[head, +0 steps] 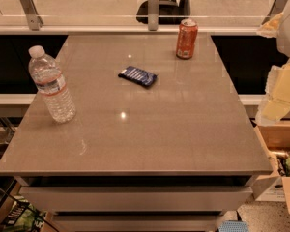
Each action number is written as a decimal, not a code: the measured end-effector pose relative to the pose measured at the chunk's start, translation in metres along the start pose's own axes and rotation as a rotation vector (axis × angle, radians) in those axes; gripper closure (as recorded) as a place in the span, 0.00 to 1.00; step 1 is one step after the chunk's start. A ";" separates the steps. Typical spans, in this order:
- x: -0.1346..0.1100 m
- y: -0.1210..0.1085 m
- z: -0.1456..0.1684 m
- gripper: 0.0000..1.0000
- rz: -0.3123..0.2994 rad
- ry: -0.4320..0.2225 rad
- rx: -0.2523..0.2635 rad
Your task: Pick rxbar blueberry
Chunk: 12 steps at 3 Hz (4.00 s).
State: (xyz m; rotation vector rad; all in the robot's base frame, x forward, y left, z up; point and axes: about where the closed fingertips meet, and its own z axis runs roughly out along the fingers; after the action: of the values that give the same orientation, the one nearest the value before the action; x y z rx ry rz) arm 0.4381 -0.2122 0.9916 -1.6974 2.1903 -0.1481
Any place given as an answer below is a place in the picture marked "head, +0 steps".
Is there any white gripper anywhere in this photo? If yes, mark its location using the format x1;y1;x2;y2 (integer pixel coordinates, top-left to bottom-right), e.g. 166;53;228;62
255;5;290;126

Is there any blue rxbar blueberry wrapper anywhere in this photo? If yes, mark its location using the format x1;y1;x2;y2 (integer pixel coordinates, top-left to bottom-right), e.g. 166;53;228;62
118;66;158;87

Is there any cardboard box with items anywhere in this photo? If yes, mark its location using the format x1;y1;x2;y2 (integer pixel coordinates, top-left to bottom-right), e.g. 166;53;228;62
252;120;290;214

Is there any orange soda can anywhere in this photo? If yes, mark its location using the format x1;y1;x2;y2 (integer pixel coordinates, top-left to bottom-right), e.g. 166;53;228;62
176;18;198;59

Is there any black office chair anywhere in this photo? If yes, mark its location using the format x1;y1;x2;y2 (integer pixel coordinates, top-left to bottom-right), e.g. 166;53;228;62
135;0;194;26

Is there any grey drawer cabinet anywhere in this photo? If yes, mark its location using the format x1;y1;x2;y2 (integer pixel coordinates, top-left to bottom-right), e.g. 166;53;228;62
0;33;272;232

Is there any blue perforated object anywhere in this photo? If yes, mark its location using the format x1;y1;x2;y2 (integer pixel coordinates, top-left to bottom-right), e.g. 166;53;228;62
218;221;249;232

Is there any clear plastic water bottle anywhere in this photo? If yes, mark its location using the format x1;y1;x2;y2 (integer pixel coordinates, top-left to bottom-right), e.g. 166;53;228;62
28;45;76;123

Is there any green black snack bag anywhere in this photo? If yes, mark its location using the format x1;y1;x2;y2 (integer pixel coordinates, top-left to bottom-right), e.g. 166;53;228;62
2;195;46;232

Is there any right metal glass bracket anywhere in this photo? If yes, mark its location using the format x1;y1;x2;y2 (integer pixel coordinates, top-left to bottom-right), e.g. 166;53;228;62
263;0;288;23

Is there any metal glass bracket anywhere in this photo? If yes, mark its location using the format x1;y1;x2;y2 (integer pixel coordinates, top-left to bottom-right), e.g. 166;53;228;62
263;0;288;23
19;0;44;31
148;0;159;31

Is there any middle metal glass bracket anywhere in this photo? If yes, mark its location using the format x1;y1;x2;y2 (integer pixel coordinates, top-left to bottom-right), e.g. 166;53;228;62
148;0;159;31

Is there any left metal glass bracket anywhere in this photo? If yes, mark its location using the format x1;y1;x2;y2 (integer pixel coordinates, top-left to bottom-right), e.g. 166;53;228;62
19;0;44;31

